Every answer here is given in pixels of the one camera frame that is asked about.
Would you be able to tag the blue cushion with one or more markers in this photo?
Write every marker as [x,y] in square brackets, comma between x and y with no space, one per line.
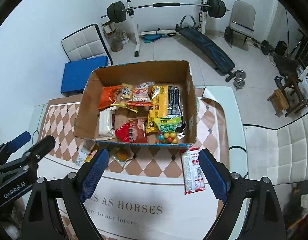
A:
[81,76]

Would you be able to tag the orange snack packet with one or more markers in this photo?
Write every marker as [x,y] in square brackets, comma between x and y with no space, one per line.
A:
[107,97]

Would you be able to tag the teal balance disc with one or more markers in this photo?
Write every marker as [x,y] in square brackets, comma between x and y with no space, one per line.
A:
[151,38]

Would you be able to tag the red white cartoon packet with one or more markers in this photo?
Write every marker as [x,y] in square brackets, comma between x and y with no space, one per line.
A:
[142,93]

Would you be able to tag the long white red packet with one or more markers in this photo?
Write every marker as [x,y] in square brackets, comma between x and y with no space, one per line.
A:
[192,175]

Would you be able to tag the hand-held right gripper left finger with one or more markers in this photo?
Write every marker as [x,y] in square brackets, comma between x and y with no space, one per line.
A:
[93,177]

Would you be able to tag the barbell with black plates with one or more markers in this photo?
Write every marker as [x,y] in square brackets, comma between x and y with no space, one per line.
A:
[166,5]

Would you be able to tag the white barbell rack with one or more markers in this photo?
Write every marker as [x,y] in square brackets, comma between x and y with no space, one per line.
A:
[133,30]

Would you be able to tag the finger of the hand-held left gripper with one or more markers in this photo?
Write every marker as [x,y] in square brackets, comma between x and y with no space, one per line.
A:
[42,146]
[20,139]

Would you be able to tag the red triangular packet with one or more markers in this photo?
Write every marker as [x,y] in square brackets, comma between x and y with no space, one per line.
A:
[123,133]

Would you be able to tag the dark low table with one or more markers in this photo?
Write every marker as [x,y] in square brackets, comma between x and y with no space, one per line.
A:
[285,63]

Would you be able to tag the small wooden stool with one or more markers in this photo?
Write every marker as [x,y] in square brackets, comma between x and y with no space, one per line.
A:
[278,100]

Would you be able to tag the grey chair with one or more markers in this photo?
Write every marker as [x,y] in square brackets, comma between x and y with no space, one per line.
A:
[242,12]

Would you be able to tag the glass jar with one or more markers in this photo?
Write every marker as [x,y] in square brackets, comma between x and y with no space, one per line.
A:
[116,43]

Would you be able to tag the cardboard box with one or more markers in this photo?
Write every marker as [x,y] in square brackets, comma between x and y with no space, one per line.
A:
[133,77]

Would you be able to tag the black speaker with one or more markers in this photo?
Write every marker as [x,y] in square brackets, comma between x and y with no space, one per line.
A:
[281,47]

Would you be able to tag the yellow chips packet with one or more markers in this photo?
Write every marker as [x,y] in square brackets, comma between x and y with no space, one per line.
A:
[92,152]

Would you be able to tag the small cardboard carton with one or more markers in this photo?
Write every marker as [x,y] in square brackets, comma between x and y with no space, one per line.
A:
[108,28]

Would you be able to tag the white padded chair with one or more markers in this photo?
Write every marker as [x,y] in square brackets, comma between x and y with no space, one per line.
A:
[294,145]
[86,43]

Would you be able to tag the orange jelly cup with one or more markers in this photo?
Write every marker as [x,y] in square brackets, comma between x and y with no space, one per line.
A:
[121,155]

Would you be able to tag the white snack packet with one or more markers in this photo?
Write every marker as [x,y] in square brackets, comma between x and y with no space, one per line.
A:
[105,122]

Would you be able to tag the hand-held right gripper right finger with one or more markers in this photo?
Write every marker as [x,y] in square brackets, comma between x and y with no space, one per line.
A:
[214,177]

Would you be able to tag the dark wooden chair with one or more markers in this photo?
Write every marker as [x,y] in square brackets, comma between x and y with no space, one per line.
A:
[290,97]

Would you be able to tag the large yellow black packet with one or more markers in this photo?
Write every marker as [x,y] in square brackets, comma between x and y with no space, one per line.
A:
[164,102]

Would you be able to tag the chrome dumbbell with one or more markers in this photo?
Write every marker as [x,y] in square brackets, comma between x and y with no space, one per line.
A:
[240,77]

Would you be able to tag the black dumbbell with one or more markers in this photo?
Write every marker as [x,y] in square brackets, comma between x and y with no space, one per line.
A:
[266,46]

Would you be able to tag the green candy packet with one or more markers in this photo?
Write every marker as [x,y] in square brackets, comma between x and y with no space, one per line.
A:
[167,127]

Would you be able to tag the dark brown snack packet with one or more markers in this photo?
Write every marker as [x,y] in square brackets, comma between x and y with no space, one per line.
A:
[140,130]

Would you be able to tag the small white blue packet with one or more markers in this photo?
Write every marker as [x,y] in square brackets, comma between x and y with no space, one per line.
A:
[81,156]

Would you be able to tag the black sit-up bench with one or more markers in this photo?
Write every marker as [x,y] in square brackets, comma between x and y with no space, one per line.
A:
[206,46]

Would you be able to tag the white plastic bag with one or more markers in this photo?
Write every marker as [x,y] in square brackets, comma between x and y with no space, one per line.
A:
[304,87]

